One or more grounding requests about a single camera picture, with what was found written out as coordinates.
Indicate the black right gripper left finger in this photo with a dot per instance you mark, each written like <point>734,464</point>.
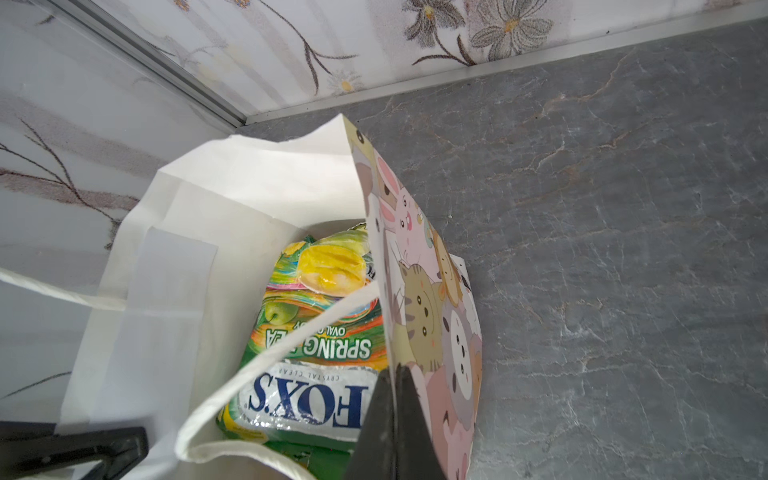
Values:
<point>31,449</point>

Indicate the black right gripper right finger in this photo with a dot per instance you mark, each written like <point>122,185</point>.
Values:
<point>394,442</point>

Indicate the green Fox's candy bag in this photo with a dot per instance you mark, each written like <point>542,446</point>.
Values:
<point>311,405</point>

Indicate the white cartoon paper gift bag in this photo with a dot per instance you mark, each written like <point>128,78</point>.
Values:
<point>186,278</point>

